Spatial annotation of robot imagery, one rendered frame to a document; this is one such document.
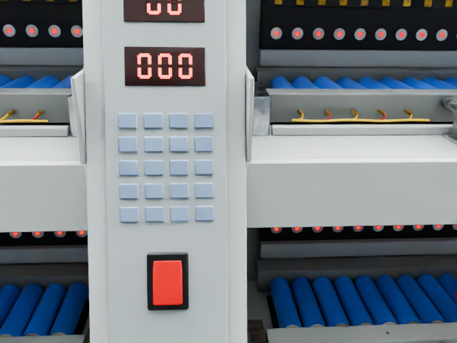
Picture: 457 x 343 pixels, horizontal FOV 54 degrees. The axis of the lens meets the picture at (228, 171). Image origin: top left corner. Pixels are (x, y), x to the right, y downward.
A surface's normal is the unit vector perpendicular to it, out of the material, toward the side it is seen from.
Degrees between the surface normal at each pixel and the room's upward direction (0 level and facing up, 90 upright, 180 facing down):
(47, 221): 110
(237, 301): 90
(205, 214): 90
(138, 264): 90
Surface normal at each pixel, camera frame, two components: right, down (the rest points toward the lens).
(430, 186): 0.06, 0.39
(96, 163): 0.07, 0.05
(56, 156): 0.02, -0.92
